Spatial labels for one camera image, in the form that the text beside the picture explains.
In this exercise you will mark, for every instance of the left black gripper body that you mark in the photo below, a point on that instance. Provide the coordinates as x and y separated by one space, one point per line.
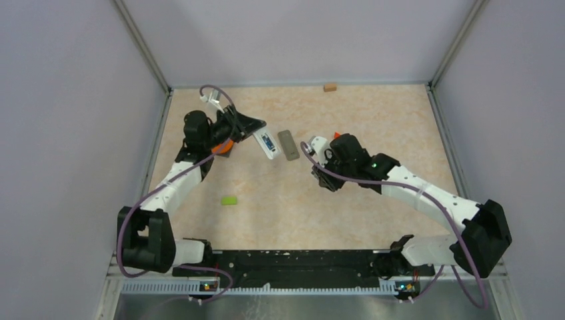
228 126

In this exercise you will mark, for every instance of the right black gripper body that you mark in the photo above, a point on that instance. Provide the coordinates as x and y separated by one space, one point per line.
334 167

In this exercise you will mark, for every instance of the white remote control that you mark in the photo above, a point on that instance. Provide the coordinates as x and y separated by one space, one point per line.
288 145
271 154

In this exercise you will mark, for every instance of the blue block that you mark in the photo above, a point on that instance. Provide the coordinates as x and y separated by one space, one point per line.
268 142

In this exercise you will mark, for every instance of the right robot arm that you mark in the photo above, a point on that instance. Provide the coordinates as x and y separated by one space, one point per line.
478 233

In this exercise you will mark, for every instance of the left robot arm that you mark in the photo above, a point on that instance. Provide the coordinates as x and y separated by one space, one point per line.
145 239

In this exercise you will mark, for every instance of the orange tape roll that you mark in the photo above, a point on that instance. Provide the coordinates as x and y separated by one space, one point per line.
224 149

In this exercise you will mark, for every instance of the green block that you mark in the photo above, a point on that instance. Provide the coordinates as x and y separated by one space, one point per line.
229 200

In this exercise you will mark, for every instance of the tan wooden block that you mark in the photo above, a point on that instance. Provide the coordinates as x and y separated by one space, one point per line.
329 87

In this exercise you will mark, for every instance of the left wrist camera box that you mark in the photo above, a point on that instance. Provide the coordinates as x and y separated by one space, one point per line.
213 100

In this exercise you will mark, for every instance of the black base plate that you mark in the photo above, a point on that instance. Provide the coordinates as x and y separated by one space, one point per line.
305 269

